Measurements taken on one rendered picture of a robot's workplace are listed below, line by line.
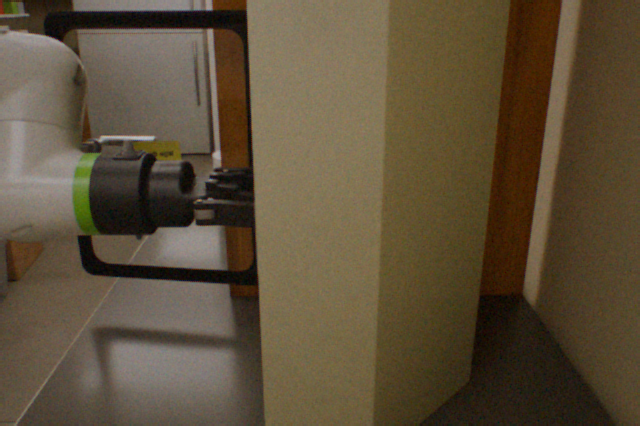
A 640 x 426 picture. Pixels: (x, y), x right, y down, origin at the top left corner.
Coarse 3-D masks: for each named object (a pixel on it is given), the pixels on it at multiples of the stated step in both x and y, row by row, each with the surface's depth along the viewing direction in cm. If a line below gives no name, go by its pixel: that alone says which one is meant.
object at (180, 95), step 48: (96, 48) 77; (144, 48) 76; (192, 48) 75; (240, 48) 74; (96, 96) 79; (144, 96) 78; (192, 96) 77; (240, 96) 77; (96, 144) 82; (144, 144) 81; (192, 144) 80; (240, 144) 79; (96, 240) 87; (144, 240) 86; (192, 240) 85; (240, 240) 84
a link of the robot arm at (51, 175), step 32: (0, 128) 59; (32, 128) 59; (64, 128) 62; (0, 160) 58; (32, 160) 59; (64, 160) 60; (0, 192) 57; (32, 192) 58; (64, 192) 58; (0, 224) 59; (32, 224) 59; (64, 224) 60
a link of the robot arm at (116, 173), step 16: (128, 144) 61; (96, 160) 60; (112, 160) 60; (128, 160) 60; (144, 160) 60; (96, 176) 59; (112, 176) 59; (128, 176) 59; (144, 176) 60; (96, 192) 58; (112, 192) 58; (128, 192) 58; (144, 192) 60; (96, 208) 59; (112, 208) 59; (128, 208) 59; (144, 208) 60; (96, 224) 60; (112, 224) 60; (128, 224) 60; (144, 224) 60
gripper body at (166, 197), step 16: (160, 176) 60; (176, 176) 60; (192, 176) 64; (208, 176) 66; (160, 192) 59; (176, 192) 59; (192, 192) 60; (208, 192) 60; (224, 192) 60; (160, 208) 60; (176, 208) 60; (192, 208) 60; (160, 224) 61; (176, 224) 61
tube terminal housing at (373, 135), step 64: (256, 0) 43; (320, 0) 43; (384, 0) 43; (448, 0) 49; (256, 64) 45; (320, 64) 45; (384, 64) 45; (448, 64) 51; (256, 128) 47; (320, 128) 47; (384, 128) 47; (448, 128) 54; (256, 192) 48; (320, 192) 49; (384, 192) 49; (448, 192) 57; (320, 256) 51; (384, 256) 51; (448, 256) 60; (320, 320) 53; (384, 320) 54; (448, 320) 64; (320, 384) 55; (384, 384) 57; (448, 384) 68
